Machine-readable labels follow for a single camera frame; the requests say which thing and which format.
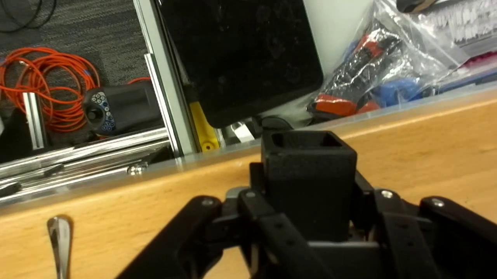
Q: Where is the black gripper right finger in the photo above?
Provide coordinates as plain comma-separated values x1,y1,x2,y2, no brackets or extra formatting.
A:
356,188,497,279

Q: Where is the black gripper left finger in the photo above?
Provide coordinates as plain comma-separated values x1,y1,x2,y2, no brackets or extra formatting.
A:
117,188,291,279

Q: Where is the black block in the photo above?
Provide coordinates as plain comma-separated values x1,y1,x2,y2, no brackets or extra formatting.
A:
252,129,358,241

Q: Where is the grey drawer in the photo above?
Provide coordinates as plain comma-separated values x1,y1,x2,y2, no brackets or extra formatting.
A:
0,0,497,198

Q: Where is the metal spoon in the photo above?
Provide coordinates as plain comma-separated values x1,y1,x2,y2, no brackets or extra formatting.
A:
47,215,74,279

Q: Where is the plastic bag of tools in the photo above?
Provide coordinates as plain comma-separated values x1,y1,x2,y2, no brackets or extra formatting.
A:
310,0,497,117

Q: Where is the orange cable coil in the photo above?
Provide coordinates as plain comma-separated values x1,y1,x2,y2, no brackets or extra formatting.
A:
0,44,103,134

